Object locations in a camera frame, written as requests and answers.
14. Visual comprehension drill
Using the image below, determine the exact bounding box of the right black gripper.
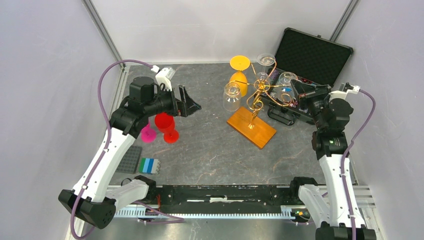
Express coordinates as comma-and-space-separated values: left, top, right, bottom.
291, 79, 333, 131

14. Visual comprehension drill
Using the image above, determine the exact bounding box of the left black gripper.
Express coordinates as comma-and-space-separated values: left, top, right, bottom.
144, 84, 201, 117

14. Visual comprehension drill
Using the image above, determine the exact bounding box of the clear textured glass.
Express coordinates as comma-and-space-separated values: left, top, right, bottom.
276, 71, 298, 105

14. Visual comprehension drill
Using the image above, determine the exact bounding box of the red wine glass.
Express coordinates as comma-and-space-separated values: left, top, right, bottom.
154, 112, 179, 144

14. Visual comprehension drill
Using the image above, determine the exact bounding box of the pink wine glass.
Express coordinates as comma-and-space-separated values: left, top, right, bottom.
140, 123, 157, 143

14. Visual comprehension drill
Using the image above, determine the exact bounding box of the gold wire glass rack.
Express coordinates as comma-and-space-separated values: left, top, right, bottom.
226, 57, 277, 149

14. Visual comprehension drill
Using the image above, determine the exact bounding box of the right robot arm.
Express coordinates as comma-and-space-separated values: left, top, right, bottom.
288, 79, 377, 240

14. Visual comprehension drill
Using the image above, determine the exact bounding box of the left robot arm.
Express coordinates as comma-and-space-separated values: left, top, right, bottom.
58, 76, 202, 229

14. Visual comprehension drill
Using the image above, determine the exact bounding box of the yellow wine glass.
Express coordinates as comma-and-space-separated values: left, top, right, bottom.
229, 55, 251, 97

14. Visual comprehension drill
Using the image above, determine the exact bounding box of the black poker chip case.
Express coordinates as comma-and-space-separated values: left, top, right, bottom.
261, 27, 354, 126

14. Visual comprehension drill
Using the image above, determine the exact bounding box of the clear glass front left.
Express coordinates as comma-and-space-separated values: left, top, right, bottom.
223, 82, 242, 112

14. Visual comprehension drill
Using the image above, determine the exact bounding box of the clear glass back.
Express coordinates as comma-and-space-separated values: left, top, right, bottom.
255, 53, 276, 83

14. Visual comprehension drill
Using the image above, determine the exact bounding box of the green blue lego block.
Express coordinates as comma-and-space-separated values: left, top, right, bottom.
138, 158, 160, 175

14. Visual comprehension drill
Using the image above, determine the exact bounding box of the grey lego baseplate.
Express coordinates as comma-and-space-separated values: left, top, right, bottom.
116, 145, 143, 174

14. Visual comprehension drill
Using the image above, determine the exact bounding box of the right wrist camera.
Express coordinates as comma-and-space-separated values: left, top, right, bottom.
329, 82, 361, 102

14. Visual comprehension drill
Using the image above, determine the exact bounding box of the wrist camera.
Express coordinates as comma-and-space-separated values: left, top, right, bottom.
155, 66, 176, 92
329, 82, 361, 102

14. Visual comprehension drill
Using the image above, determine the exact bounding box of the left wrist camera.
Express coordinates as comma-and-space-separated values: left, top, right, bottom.
155, 66, 176, 92

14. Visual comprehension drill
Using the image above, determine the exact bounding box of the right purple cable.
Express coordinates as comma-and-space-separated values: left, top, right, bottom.
341, 88, 377, 240

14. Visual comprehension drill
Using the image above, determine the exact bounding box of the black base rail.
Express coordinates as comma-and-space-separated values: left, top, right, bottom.
142, 184, 307, 220

